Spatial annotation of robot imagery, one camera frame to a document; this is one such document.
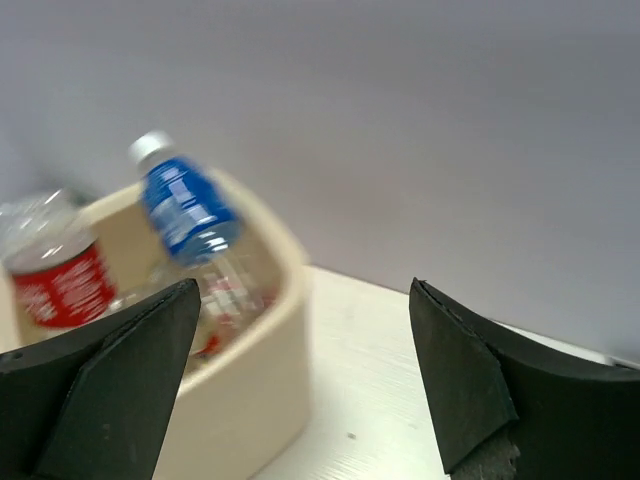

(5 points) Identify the beige plastic bin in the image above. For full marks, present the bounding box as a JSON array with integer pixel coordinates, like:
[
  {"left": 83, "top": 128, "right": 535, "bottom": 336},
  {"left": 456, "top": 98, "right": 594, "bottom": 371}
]
[{"left": 1, "top": 171, "right": 311, "bottom": 479}]

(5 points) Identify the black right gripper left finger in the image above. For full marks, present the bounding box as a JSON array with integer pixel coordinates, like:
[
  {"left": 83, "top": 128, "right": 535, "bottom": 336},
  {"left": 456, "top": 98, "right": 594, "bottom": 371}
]
[{"left": 1, "top": 279, "right": 201, "bottom": 479}]

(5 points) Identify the small red cap bottle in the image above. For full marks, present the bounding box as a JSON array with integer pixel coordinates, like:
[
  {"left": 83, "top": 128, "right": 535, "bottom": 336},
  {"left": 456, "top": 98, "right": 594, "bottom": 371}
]
[{"left": 190, "top": 274, "right": 278, "bottom": 359}]

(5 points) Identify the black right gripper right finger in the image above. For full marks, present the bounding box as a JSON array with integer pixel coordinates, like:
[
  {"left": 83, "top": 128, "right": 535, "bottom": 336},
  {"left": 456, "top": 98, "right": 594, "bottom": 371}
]
[{"left": 409, "top": 280, "right": 639, "bottom": 479}]

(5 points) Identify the large red label bottle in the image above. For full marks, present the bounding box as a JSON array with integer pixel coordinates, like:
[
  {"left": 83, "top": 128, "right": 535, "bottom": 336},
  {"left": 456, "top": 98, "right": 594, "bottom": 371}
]
[{"left": 1, "top": 190, "right": 121, "bottom": 338}]

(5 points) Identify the blue label bottle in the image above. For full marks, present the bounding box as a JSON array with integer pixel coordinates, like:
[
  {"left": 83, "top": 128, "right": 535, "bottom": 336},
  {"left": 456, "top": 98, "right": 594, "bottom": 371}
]
[{"left": 127, "top": 130, "right": 281, "bottom": 321}]

